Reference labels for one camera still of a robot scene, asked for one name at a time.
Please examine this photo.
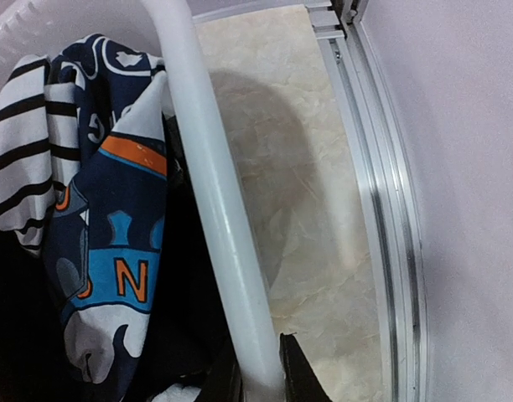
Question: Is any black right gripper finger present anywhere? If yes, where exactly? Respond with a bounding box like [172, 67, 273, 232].
[280, 333, 331, 402]

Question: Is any aluminium right side rail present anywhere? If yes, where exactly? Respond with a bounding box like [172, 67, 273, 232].
[305, 1, 429, 401]

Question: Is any aluminium right corner post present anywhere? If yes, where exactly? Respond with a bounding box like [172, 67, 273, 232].
[331, 0, 369, 35]

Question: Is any black white striped garment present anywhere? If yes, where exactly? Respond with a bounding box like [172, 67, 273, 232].
[0, 55, 80, 256]

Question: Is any translucent white laundry basket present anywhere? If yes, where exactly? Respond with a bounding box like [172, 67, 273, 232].
[0, 1, 286, 401]

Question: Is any navy printed garment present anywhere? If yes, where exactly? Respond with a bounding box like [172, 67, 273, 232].
[43, 34, 168, 385]

